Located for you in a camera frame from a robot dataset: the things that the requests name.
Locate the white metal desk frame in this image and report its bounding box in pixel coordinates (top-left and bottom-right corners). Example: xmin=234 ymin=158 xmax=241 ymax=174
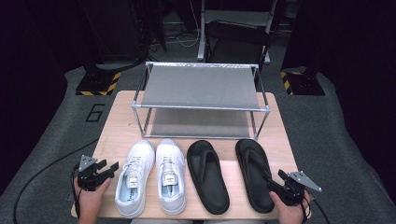
xmin=196 ymin=0 xmax=278 ymax=64

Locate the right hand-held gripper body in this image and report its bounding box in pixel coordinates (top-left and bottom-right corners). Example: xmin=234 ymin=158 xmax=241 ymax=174
xmin=268 ymin=170 xmax=323 ymax=207

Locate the black stand base, striped edge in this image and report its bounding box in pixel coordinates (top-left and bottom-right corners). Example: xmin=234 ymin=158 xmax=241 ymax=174
xmin=75 ymin=70 xmax=121 ymax=97
xmin=279 ymin=70 xmax=326 ymax=96

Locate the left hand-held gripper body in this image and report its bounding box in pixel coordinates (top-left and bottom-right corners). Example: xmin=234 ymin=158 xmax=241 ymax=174
xmin=77 ymin=154 xmax=108 ymax=192

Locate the person's right hand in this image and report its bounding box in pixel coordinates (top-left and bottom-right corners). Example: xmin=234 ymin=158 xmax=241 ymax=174
xmin=269 ymin=189 xmax=312 ymax=224

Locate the left hand-held gripper cable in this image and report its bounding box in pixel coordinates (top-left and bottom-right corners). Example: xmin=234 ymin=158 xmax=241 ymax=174
xmin=71 ymin=164 xmax=83 ymax=219

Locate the metal shoe rack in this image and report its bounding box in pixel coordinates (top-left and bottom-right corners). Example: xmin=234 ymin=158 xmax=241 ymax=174
xmin=131 ymin=61 xmax=271 ymax=140

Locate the hand-held gripper cable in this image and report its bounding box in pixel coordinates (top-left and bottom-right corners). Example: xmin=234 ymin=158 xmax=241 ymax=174
xmin=71 ymin=164 xmax=83 ymax=219
xmin=299 ymin=190 xmax=313 ymax=224

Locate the right hand-held gripper cable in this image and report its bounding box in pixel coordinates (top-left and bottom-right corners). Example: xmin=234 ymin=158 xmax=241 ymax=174
xmin=299 ymin=190 xmax=313 ymax=224

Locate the white sneaker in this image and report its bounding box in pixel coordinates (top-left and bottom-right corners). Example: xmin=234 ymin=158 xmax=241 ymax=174
xmin=155 ymin=137 xmax=188 ymax=216
xmin=114 ymin=139 xmax=156 ymax=218

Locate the black floor cable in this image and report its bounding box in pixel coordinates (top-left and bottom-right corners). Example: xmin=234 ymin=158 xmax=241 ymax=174
xmin=311 ymin=198 xmax=332 ymax=224
xmin=12 ymin=138 xmax=100 ymax=224

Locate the black slipper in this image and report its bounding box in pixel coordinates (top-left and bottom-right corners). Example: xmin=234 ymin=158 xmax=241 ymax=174
xmin=186 ymin=139 xmax=231 ymax=216
xmin=234 ymin=138 xmax=276 ymax=215

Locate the person's left hand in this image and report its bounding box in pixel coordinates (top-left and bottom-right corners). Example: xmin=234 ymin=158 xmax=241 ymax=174
xmin=73 ymin=177 xmax=112 ymax=217

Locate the white background cable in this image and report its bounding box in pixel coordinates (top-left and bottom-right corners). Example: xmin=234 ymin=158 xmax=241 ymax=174
xmin=167 ymin=0 xmax=201 ymax=49

